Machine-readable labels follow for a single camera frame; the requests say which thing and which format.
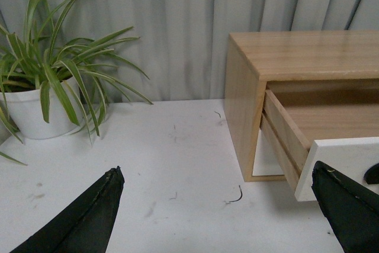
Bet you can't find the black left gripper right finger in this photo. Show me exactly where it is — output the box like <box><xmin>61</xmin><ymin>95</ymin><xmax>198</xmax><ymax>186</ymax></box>
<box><xmin>311</xmin><ymin>161</ymin><xmax>378</xmax><ymax>252</ymax></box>

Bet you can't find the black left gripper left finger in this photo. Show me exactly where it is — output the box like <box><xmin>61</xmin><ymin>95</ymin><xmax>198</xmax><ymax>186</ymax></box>
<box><xmin>12</xmin><ymin>167</ymin><xmax>124</xmax><ymax>252</ymax></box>

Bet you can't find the white lower drawer front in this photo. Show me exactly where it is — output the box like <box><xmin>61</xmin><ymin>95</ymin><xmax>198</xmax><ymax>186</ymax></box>
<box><xmin>252</xmin><ymin>130</ymin><xmax>284</xmax><ymax>176</ymax></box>

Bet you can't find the wooden drawer cabinet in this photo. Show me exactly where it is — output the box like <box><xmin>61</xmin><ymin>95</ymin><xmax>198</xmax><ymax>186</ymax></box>
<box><xmin>224</xmin><ymin>31</ymin><xmax>378</xmax><ymax>182</ymax></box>

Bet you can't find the white plant pot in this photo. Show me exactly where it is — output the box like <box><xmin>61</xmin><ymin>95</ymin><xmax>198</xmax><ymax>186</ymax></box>
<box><xmin>1</xmin><ymin>88</ymin><xmax>76</xmax><ymax>140</ymax></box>

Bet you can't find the green spider plant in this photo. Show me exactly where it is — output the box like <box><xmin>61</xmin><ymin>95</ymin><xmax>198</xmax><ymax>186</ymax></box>
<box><xmin>0</xmin><ymin>0</ymin><xmax>155</xmax><ymax>166</ymax></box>

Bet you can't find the grey curtain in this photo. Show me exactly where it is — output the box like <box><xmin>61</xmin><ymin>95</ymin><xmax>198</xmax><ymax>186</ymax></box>
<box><xmin>1</xmin><ymin>0</ymin><xmax>378</xmax><ymax>101</ymax></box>

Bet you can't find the small bent wire piece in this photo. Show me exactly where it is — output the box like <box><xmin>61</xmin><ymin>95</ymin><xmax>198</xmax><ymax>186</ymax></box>
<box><xmin>224</xmin><ymin>185</ymin><xmax>244</xmax><ymax>205</ymax></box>

